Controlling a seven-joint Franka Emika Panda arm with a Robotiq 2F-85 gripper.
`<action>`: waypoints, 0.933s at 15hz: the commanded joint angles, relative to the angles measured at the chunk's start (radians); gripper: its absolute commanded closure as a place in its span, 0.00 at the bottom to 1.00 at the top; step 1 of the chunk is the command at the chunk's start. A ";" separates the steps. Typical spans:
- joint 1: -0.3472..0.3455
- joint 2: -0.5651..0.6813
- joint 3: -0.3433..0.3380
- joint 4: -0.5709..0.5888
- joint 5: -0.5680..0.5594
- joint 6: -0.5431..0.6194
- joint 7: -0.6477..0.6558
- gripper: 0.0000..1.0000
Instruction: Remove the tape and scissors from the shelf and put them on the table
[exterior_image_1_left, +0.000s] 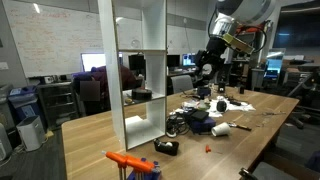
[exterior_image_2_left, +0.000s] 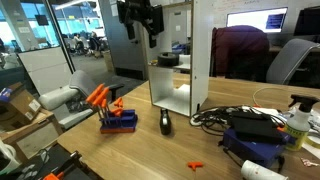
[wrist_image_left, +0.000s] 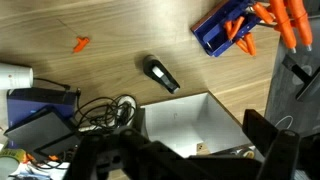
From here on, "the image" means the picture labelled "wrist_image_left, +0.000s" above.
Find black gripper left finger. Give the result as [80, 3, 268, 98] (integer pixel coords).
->
[63, 125, 161, 180]

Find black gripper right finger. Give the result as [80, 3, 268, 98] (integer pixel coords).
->
[242, 109, 300, 180]

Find white wooden shelf unit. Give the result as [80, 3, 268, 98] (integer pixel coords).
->
[141, 92, 251, 157]

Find blue box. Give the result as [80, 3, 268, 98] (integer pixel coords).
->
[6, 87, 78, 149]

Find small orange hex key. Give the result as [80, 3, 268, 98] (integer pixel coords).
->
[73, 37, 90, 53]

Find white paper cup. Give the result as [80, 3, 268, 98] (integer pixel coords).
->
[0, 63, 33, 90]

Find blue hex key holder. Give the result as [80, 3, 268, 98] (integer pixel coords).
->
[191, 0, 261, 57]

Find tangled black cables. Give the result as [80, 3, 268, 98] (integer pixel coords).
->
[33, 77, 138, 134]

